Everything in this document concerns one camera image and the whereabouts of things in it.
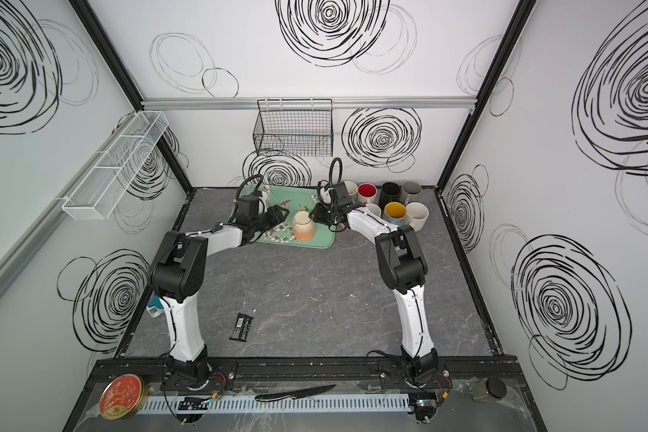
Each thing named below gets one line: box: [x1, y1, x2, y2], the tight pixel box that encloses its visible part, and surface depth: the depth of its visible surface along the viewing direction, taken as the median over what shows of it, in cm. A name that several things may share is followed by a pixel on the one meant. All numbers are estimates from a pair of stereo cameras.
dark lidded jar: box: [486, 377, 507, 399], surface depth 65 cm
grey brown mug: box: [401, 180, 423, 206], surface depth 107 cm
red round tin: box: [98, 373, 145, 421], surface depth 69 cm
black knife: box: [254, 384, 337, 403], surface depth 72 cm
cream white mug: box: [357, 182, 378, 206], surface depth 111 cm
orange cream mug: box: [292, 210, 315, 243], surface depth 101 cm
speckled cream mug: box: [405, 201, 430, 233], surface depth 103 cm
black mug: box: [376, 181, 405, 207], surface depth 110 cm
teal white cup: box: [146, 295, 164, 318], surface depth 82 cm
